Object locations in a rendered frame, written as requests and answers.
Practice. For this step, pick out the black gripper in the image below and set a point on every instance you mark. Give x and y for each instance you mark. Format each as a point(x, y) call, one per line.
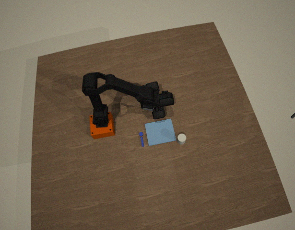
point(158, 111)

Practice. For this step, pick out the grey cylinder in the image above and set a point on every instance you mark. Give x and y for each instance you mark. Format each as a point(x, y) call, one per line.
point(181, 139)

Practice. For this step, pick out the light blue square mat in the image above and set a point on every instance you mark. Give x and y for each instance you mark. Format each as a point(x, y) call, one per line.
point(160, 132)

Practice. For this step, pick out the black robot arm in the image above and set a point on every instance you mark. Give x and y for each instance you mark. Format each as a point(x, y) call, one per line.
point(147, 96)

